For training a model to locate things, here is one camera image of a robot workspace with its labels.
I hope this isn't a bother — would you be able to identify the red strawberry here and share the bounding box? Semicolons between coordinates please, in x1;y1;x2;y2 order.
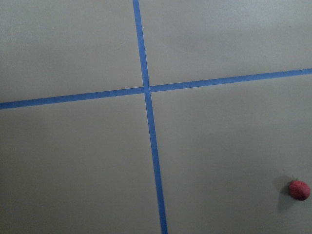
288;179;311;201

